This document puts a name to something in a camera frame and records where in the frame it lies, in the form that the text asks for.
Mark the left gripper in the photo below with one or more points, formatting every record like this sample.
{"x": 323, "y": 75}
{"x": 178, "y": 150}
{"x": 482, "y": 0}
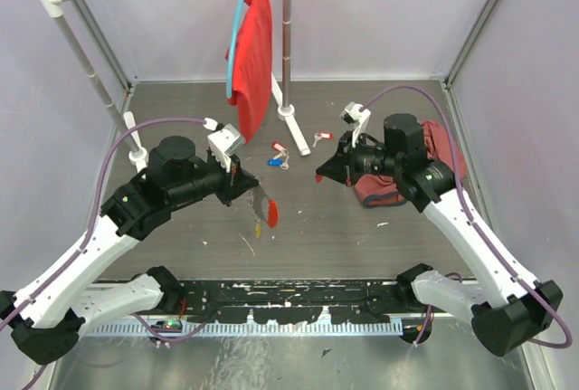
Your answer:
{"x": 238, "y": 181}

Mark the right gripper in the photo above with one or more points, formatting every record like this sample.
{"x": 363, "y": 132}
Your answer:
{"x": 335, "y": 167}

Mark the keyring with red tag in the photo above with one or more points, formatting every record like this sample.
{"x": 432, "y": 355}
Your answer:
{"x": 264, "y": 208}

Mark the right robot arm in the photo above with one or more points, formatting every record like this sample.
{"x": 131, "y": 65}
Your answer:
{"x": 508, "y": 306}

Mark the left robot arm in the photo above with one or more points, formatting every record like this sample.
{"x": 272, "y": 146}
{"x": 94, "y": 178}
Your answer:
{"x": 50, "y": 315}

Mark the far key with red tag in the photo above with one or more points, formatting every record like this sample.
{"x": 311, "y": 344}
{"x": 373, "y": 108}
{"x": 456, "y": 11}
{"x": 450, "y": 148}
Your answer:
{"x": 319, "y": 136}

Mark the key with red tag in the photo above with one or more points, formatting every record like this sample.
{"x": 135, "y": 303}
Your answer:
{"x": 319, "y": 136}
{"x": 282, "y": 151}

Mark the key with blue tag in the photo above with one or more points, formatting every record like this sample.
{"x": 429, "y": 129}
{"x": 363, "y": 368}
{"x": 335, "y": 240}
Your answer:
{"x": 278, "y": 162}

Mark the crumpled red shirt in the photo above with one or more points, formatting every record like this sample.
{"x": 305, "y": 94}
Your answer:
{"x": 381, "y": 191}

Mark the red shirt on hanger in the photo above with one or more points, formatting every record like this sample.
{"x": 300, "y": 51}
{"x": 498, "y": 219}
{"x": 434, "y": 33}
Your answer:
{"x": 252, "y": 67}

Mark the blue hanger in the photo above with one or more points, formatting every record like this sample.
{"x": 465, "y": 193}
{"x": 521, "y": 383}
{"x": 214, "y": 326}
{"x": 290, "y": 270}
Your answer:
{"x": 237, "y": 20}

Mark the clothes rack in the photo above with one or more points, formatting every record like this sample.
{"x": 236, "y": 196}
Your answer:
{"x": 182, "y": 40}

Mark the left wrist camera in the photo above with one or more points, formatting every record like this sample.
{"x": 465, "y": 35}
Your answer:
{"x": 223, "y": 143}

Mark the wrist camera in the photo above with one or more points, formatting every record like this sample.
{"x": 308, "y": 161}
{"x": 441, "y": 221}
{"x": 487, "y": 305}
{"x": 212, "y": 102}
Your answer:
{"x": 223, "y": 143}
{"x": 357, "y": 116}

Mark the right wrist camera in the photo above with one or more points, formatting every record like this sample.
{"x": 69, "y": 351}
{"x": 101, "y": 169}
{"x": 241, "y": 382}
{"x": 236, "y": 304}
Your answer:
{"x": 357, "y": 116}

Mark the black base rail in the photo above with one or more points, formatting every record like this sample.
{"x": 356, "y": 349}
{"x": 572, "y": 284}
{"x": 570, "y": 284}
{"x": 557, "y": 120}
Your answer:
{"x": 290, "y": 301}

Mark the grey cable duct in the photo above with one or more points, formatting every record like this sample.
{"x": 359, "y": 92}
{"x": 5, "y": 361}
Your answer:
{"x": 321, "y": 328}

